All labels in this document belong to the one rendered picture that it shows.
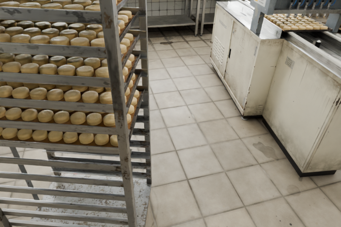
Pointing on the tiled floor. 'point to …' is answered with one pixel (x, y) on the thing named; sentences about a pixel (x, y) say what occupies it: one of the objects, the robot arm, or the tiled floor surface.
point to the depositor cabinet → (244, 59)
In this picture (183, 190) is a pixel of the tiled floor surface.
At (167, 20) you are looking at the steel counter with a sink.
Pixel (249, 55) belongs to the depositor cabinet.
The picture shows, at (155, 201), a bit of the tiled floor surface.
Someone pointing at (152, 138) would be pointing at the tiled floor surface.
